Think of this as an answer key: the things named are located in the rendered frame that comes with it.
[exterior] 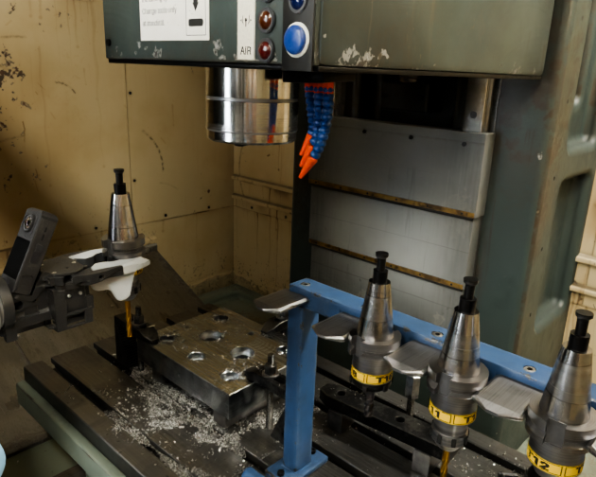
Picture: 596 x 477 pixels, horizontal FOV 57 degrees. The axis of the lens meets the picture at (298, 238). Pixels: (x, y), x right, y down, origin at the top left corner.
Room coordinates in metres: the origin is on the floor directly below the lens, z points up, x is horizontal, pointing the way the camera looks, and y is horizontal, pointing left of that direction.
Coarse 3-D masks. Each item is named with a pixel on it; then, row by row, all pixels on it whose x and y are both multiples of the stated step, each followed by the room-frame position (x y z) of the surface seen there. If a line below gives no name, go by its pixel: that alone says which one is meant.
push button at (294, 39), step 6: (288, 30) 0.63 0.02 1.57; (294, 30) 0.62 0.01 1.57; (300, 30) 0.62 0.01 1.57; (288, 36) 0.63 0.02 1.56; (294, 36) 0.62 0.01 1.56; (300, 36) 0.62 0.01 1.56; (288, 42) 0.63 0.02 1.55; (294, 42) 0.62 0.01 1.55; (300, 42) 0.62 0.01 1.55; (288, 48) 0.63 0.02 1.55; (294, 48) 0.62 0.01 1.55; (300, 48) 0.62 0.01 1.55; (294, 54) 0.63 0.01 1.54
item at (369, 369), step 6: (354, 354) 0.60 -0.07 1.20; (354, 360) 0.60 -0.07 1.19; (354, 366) 0.60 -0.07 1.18; (360, 366) 0.59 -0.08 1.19; (366, 366) 0.59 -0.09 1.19; (372, 366) 0.58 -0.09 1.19; (378, 366) 0.58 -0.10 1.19; (384, 366) 0.59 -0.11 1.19; (360, 372) 0.59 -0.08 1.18; (366, 372) 0.59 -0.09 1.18; (372, 372) 0.58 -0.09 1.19; (378, 372) 0.58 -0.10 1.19; (384, 372) 0.59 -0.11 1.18; (354, 378) 0.60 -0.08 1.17; (366, 384) 0.58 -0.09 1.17; (372, 384) 0.58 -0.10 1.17; (378, 384) 0.58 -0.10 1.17
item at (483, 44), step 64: (128, 0) 0.86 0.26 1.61; (256, 0) 0.68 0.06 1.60; (320, 0) 0.62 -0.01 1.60; (384, 0) 0.70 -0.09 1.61; (448, 0) 0.81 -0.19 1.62; (512, 0) 0.95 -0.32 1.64; (192, 64) 0.77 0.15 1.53; (256, 64) 0.69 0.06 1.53; (320, 64) 0.63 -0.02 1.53; (384, 64) 0.71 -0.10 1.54; (448, 64) 0.82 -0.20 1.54; (512, 64) 0.98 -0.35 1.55
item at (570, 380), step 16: (560, 352) 0.46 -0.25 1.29; (576, 352) 0.45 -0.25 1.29; (592, 352) 0.45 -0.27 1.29; (560, 368) 0.45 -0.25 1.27; (576, 368) 0.45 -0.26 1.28; (560, 384) 0.45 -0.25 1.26; (576, 384) 0.44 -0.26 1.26; (544, 400) 0.46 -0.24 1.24; (560, 400) 0.45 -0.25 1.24; (576, 400) 0.44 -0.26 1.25; (560, 416) 0.44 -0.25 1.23; (576, 416) 0.44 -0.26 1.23
